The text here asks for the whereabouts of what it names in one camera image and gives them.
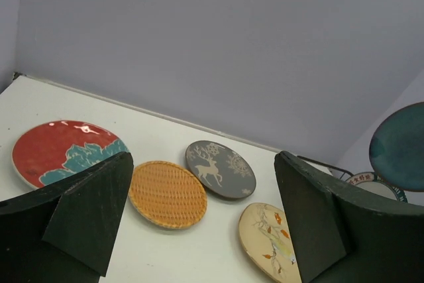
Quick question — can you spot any red and teal floral plate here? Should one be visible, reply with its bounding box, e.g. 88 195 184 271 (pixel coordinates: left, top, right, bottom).
11 120 129 189

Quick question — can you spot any dark teal blossom plate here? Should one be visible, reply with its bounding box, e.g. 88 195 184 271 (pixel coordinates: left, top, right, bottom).
368 102 423 192

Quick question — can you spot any beige bird branch plate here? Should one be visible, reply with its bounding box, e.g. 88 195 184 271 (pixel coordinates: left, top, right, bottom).
238 203 301 282

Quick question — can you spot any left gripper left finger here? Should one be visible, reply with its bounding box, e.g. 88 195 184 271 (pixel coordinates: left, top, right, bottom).
1 152 134 282

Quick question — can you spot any orange woven basket plate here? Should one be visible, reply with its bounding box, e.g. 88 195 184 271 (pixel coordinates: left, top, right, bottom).
129 160 207 229

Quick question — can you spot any black wire dish rack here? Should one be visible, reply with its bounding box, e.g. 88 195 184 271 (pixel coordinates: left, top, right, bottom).
297 155 354 181

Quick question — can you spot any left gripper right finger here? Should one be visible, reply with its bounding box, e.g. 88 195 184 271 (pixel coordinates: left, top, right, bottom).
274 151 423 282

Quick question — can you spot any grey deer plate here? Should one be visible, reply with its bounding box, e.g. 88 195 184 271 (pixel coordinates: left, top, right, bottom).
185 141 256 199

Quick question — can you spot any white plate teal lettered rim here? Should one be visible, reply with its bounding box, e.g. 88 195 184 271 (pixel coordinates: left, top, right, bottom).
345 172 408 203

